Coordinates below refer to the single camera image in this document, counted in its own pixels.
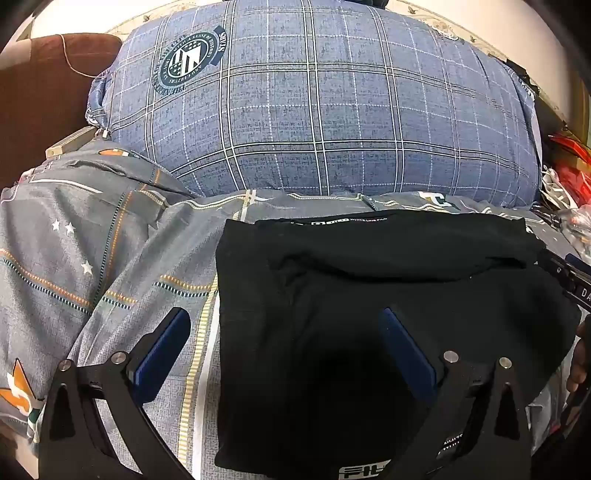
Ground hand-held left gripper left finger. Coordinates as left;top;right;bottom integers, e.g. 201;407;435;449
34;307;195;480

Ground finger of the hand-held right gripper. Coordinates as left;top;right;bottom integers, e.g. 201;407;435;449
538;249;578;291
564;253;591;278

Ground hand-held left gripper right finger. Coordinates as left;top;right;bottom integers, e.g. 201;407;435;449
378;307;536;480

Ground black pants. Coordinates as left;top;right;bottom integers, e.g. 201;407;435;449
213;210;583;480

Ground person's right hand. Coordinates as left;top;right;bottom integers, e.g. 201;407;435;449
567;318;591;394

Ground clear plastic bag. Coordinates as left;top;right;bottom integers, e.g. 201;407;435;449
549;207;591;252

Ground white plastic bag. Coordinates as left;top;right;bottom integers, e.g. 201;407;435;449
540;166;579;209

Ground pile of red packets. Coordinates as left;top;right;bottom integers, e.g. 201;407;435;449
549;133;591;206

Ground grey star-printed bedsheet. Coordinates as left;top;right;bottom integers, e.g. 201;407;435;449
0;138;591;480

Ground blue plaid pillow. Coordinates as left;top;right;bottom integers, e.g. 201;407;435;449
85;0;543;208

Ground brown cushion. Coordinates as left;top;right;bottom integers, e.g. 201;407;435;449
0;32;123;190

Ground wooden bed frame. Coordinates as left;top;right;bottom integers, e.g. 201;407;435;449
45;127;112;160

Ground beige string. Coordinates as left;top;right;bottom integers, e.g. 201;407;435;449
59;34;109;80

